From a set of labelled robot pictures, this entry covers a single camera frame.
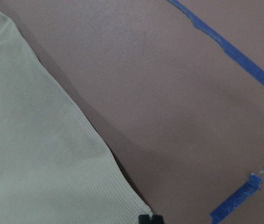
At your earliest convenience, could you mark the olive green long-sleeve shirt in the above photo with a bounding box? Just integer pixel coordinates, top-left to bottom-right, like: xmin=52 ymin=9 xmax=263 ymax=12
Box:
xmin=0 ymin=12 xmax=152 ymax=224

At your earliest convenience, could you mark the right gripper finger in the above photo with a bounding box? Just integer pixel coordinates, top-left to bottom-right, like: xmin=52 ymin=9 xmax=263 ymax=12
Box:
xmin=138 ymin=215 xmax=163 ymax=224

